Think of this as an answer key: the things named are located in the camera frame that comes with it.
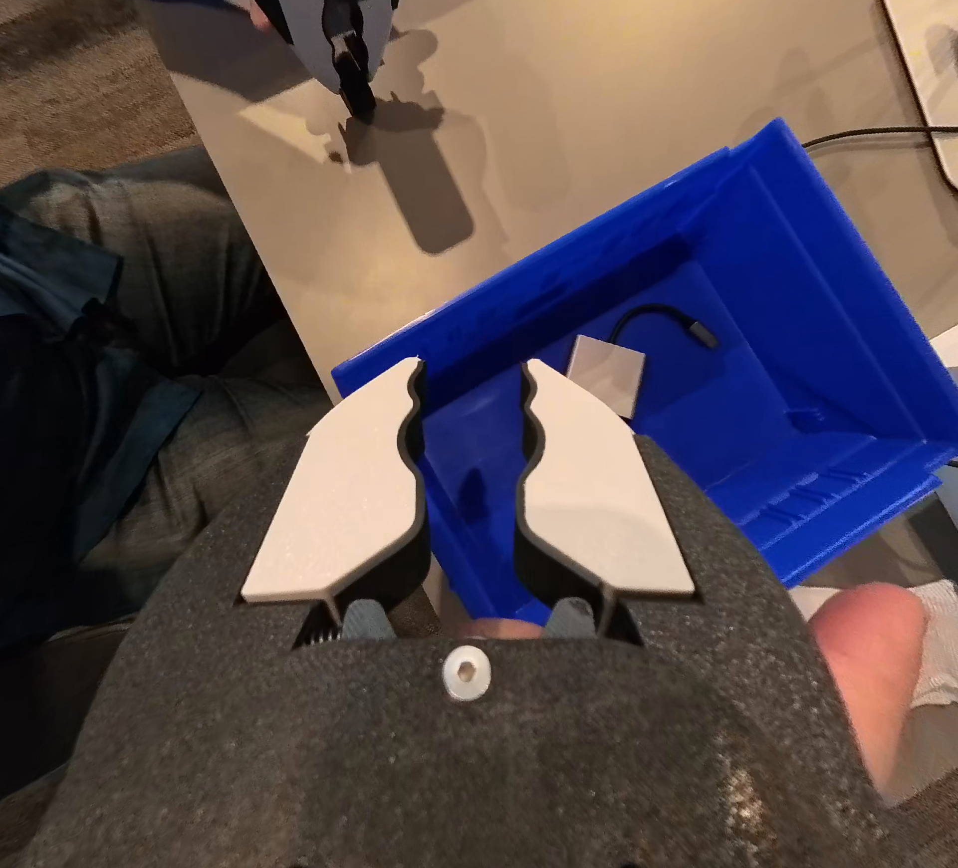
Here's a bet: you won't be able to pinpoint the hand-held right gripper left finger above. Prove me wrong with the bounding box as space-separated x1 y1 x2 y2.
239 356 431 606

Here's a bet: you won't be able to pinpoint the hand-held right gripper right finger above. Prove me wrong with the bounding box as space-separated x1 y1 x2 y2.
513 358 699 598

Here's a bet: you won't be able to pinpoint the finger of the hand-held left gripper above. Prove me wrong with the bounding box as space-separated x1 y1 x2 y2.
264 0 344 93
353 0 395 83

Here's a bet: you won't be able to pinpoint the grey usb hub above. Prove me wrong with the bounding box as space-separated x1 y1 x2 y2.
566 334 647 422

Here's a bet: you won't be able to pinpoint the person's right hand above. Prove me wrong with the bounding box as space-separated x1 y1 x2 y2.
807 581 935 811

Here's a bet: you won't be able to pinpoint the person's grey pants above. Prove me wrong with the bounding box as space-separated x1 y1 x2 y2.
0 146 338 630

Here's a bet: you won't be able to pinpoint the white knitted cloth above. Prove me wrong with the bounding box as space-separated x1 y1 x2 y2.
908 578 958 708

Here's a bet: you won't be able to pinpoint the white monitor stand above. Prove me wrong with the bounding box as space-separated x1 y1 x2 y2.
874 0 958 192

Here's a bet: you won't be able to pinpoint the thin black cable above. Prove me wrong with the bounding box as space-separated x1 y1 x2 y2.
801 125 948 152

